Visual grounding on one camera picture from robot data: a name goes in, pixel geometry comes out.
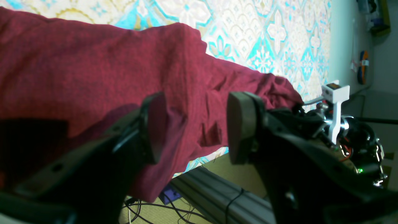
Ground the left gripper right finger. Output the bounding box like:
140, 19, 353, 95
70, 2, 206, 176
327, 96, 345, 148
227, 92, 397, 224

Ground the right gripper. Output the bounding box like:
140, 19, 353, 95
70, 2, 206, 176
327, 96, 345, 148
267, 104, 355, 147

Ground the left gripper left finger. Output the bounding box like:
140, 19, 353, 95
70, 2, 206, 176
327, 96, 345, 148
1, 92, 167, 224

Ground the dark red t-shirt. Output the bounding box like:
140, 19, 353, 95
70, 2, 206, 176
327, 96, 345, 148
0, 7, 303, 202

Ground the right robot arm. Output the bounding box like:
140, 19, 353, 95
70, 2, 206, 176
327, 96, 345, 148
270, 102, 388, 188

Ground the patterned tile tablecloth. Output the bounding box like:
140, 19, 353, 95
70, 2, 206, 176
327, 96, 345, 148
0, 0, 331, 178

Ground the grey aluminium table rail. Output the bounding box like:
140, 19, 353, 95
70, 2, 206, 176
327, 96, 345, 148
170, 167, 277, 224

